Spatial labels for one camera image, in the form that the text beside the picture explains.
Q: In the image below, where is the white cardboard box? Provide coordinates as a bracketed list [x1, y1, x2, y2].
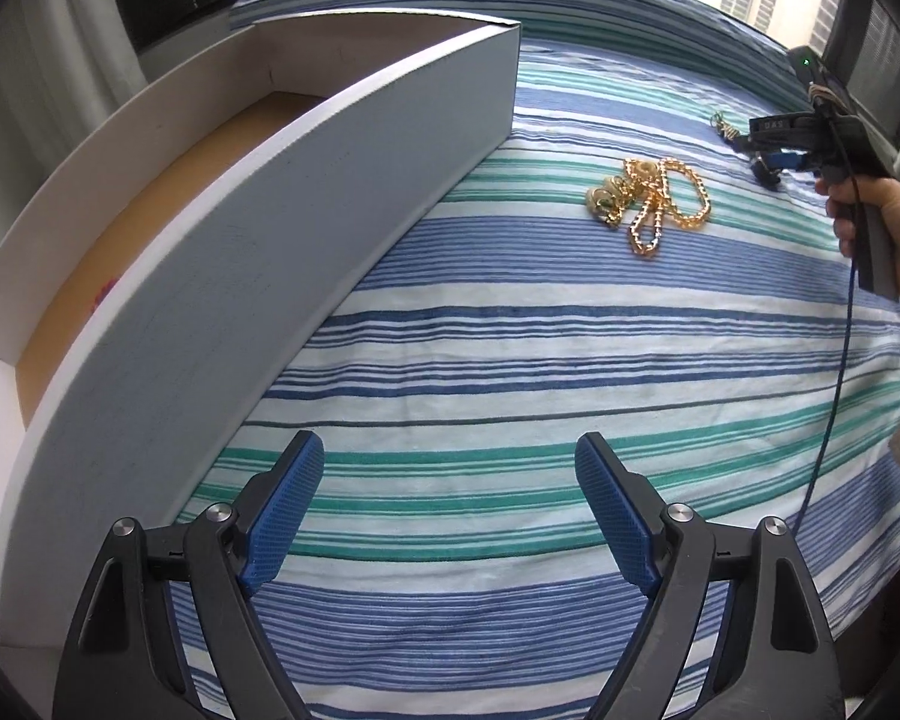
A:
[0, 10, 520, 649]

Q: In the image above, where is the person's right hand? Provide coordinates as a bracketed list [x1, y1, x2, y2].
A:
[814, 176, 900, 294]

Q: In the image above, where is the black cable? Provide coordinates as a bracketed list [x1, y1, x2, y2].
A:
[791, 118, 872, 542]

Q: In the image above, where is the striped blue green bedsheet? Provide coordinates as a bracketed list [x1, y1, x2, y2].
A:
[185, 0, 900, 718]

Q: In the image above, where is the gold chain necklace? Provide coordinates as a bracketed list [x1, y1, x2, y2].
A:
[583, 156, 714, 260]

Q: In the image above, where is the white curtain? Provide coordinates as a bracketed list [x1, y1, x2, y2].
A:
[0, 0, 149, 189]

